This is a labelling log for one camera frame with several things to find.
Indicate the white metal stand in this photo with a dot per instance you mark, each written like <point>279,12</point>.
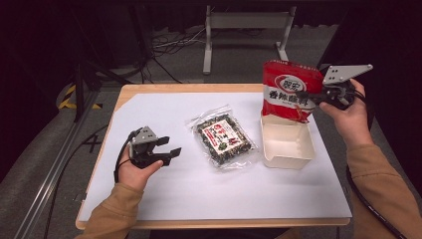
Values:
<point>245,20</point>

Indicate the wooden table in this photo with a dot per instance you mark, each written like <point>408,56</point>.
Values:
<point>185,88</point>

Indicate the aluminium rail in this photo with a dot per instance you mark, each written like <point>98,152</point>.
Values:
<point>49,179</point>

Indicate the person's right hand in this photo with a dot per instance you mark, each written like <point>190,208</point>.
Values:
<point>351,122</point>

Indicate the red seasoning packet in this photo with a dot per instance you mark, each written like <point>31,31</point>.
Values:
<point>292,73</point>

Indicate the person's left hand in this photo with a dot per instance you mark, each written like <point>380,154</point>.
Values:
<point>132,176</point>

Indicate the white plastic box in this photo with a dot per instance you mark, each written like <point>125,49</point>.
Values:
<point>287,146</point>

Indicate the clear packet of dark flakes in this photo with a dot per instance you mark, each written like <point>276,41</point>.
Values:
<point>222,136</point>

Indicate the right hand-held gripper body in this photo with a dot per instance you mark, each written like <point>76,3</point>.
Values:
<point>338,74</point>

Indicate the black metal stand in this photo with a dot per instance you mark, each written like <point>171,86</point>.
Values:
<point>79,86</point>

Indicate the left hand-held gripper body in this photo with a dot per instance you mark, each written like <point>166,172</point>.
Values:
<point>142,139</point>

